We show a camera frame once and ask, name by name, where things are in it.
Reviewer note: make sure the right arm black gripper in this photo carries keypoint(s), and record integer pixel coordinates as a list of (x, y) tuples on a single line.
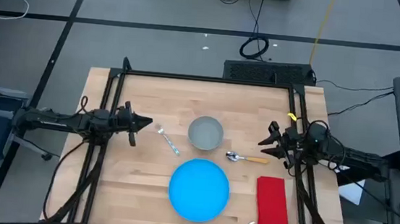
[(290, 139)]

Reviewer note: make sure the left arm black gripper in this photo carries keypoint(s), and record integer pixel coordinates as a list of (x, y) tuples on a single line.
[(125, 118)]

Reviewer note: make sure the grey round bowl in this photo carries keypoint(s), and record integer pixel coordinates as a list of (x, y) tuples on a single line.
[(205, 133)]

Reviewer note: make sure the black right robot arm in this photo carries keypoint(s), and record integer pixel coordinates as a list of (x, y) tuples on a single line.
[(355, 158)]

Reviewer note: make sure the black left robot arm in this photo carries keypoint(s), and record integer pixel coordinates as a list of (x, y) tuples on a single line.
[(57, 121)]

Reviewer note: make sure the blue round plate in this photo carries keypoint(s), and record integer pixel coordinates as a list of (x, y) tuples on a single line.
[(198, 190)]

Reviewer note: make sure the red folded cloth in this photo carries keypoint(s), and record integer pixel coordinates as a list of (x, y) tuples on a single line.
[(272, 207)]

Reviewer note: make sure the yellow tag on frame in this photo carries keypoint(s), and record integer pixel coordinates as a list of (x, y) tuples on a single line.
[(292, 116)]

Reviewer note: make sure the black metal table frame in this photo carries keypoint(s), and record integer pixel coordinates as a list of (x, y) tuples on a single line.
[(206, 79)]

